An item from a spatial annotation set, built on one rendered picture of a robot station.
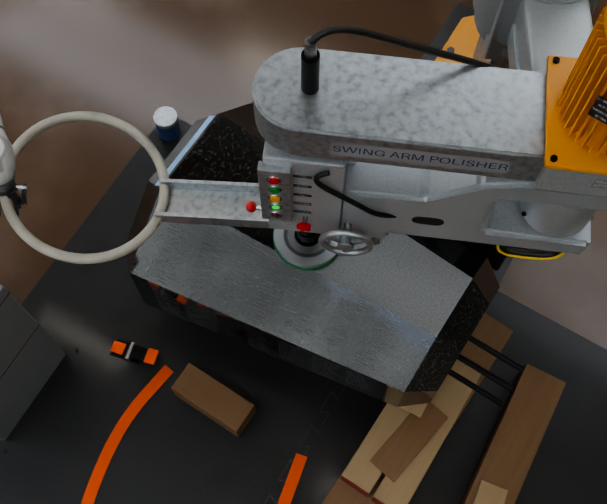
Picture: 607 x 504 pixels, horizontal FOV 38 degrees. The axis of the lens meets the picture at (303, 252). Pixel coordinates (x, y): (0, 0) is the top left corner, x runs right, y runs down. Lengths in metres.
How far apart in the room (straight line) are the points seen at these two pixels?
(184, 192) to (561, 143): 1.19
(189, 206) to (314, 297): 0.48
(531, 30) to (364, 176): 0.59
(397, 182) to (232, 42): 2.05
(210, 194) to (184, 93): 1.41
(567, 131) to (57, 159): 2.51
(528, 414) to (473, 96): 1.68
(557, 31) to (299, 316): 1.15
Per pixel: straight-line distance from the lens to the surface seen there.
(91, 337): 3.60
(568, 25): 2.46
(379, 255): 2.76
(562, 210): 2.25
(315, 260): 2.71
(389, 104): 1.98
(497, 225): 2.39
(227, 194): 2.65
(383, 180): 2.23
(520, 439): 3.40
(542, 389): 3.46
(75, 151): 3.96
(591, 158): 1.98
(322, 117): 1.96
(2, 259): 3.83
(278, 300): 2.81
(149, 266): 2.99
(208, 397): 3.34
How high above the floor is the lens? 3.38
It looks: 68 degrees down
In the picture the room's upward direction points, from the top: straight up
